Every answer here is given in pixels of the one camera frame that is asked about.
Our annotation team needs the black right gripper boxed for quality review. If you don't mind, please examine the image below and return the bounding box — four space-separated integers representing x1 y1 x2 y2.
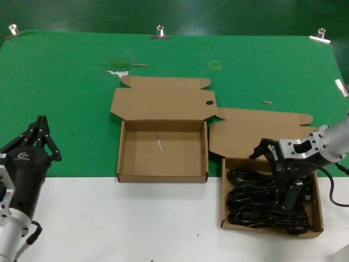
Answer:
248 138 318 213

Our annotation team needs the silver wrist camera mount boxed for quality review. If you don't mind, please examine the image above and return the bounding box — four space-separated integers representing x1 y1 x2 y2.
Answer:
278 132 322 160
0 163 16 219

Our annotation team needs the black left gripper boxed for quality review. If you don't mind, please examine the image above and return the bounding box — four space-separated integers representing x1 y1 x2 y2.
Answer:
0 115 62 219

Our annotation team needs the green felt table cloth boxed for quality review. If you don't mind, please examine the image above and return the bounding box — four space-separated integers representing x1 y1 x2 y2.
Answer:
0 29 349 180

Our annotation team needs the silver binder clip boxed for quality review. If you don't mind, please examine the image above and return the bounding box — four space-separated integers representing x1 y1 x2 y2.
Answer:
309 27 331 44
5 23 20 41
334 79 349 98
149 24 171 41

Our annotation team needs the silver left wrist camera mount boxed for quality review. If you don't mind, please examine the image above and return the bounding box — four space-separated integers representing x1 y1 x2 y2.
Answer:
0 163 16 219

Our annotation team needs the black power cable bundle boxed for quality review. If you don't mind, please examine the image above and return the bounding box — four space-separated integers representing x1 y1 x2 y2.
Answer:
226 166 318 236

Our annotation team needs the open brown cardboard box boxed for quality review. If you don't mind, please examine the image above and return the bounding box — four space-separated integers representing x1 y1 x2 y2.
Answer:
208 107 325 240

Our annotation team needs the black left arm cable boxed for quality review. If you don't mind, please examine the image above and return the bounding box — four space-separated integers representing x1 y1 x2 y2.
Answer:
13 219 44 262

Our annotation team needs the thin metal pin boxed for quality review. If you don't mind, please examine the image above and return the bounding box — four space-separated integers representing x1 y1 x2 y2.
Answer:
155 132 164 154

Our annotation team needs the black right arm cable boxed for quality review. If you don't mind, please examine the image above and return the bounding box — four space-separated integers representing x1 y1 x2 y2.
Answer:
317 165 349 207

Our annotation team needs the cardboard box with holed lid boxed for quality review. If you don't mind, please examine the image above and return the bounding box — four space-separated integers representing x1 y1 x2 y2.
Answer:
110 75 218 184

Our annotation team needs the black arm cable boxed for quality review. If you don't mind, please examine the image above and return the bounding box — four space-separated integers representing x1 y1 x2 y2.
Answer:
317 165 349 207
13 219 44 262

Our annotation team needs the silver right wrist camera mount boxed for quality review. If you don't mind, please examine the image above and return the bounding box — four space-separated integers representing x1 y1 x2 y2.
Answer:
278 132 322 160

